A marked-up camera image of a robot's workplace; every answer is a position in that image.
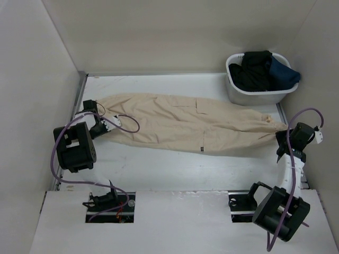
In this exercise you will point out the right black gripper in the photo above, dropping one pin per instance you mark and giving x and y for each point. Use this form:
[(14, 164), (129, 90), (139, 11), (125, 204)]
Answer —
[(279, 136)]

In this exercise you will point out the beige trousers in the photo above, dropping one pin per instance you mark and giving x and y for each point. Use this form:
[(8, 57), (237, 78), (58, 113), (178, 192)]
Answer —
[(188, 124)]

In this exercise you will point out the white plastic basket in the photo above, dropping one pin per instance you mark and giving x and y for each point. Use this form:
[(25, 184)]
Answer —
[(241, 97)]

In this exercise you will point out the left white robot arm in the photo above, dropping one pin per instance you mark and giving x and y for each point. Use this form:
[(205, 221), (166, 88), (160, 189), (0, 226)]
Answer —
[(75, 151)]

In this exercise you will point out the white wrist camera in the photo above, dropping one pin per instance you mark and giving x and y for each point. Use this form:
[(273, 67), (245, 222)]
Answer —
[(318, 135), (116, 120)]

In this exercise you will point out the navy blue garment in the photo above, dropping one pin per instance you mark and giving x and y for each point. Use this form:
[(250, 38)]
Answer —
[(280, 76)]

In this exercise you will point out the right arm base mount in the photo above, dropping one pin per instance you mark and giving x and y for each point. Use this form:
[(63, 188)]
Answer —
[(242, 206)]

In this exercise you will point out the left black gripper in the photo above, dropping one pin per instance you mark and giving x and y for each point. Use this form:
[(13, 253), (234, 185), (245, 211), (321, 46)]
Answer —
[(93, 135)]

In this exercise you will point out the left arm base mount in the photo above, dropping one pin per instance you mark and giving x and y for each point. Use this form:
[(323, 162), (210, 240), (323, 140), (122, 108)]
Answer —
[(124, 209)]

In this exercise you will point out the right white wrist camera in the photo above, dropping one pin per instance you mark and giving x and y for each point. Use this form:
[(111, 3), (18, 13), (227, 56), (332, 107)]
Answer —
[(318, 135)]

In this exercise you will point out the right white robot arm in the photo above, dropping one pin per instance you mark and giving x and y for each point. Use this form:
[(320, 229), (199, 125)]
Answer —
[(283, 206)]

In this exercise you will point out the black garment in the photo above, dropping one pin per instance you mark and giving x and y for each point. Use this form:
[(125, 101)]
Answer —
[(251, 75)]

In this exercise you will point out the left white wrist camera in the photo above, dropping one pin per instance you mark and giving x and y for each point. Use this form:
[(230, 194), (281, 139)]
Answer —
[(116, 120)]

